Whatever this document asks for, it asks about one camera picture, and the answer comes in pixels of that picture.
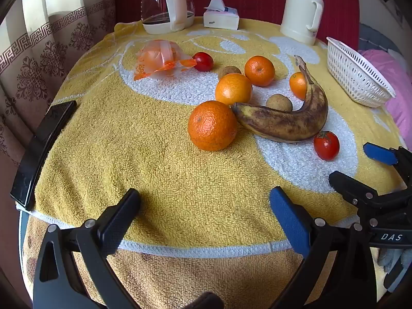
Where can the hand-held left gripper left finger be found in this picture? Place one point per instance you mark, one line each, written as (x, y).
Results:
(124, 212)

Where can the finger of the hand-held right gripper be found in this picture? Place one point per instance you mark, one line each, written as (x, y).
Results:
(350, 185)
(379, 154)

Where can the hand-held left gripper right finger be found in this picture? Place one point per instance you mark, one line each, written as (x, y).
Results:
(286, 219)

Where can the red cherry tomato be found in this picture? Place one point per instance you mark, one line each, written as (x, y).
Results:
(326, 145)
(203, 61)

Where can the pink cloth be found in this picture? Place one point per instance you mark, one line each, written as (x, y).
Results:
(400, 103)

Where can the yellow and white towel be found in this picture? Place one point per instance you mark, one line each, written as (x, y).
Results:
(144, 161)

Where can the white plastic basket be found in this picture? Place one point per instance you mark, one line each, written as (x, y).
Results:
(357, 77)

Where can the spotted ripe banana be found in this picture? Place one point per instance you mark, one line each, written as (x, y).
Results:
(289, 125)

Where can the brown towel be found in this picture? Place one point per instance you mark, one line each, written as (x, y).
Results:
(193, 276)

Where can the black smartphone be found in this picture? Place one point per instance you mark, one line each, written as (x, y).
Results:
(40, 148)

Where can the small orange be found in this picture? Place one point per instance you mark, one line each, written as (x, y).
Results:
(297, 85)

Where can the small brown round fruit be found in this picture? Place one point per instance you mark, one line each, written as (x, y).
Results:
(229, 71)
(278, 102)

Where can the grey cloth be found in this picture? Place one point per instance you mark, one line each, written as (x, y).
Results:
(373, 37)

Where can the large orange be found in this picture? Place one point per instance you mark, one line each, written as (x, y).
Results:
(212, 125)

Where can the medium orange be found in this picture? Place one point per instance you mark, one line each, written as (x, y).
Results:
(233, 89)
(259, 70)

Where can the clear orange plastic bag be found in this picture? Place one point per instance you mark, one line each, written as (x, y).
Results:
(154, 58)

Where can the white thermos jug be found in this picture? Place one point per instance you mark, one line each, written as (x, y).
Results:
(297, 9)

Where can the patterned beige curtain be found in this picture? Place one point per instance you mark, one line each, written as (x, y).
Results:
(32, 64)

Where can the white tissue box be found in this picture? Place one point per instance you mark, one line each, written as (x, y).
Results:
(222, 19)

